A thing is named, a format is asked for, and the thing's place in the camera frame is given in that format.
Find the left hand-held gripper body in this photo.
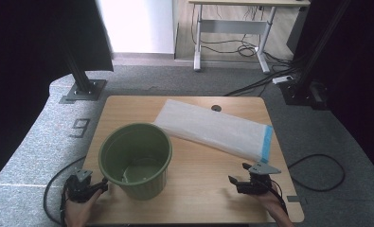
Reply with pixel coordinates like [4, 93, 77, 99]
[64, 168, 96, 203]

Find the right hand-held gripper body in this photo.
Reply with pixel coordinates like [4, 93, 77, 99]
[236, 162, 282, 194]

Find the green plastic bucket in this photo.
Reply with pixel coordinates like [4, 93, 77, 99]
[98, 122, 173, 201]

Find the white plastic bag blue band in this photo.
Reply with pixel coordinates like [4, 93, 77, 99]
[153, 98, 274, 165]

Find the person's right hand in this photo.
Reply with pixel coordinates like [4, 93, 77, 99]
[254, 183, 287, 218]

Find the person's left hand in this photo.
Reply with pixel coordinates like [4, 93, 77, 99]
[63, 188, 104, 227]

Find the white power strip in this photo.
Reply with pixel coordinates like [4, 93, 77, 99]
[272, 75, 294, 85]

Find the black metal stand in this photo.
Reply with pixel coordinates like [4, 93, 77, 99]
[63, 46, 108, 103]
[278, 0, 353, 111]

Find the black curtain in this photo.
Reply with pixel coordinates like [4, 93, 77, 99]
[0, 0, 115, 190]
[285, 0, 374, 174]

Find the desk with white legs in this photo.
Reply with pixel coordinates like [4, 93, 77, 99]
[187, 0, 312, 75]

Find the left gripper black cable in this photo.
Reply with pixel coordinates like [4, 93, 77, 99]
[43, 155, 88, 227]

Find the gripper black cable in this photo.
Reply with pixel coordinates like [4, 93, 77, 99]
[269, 153, 347, 216]
[43, 155, 88, 227]

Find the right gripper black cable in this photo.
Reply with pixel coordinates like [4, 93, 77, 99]
[269, 153, 347, 216]

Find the bundle of black floor cables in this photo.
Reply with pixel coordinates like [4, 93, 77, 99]
[190, 4, 302, 97]

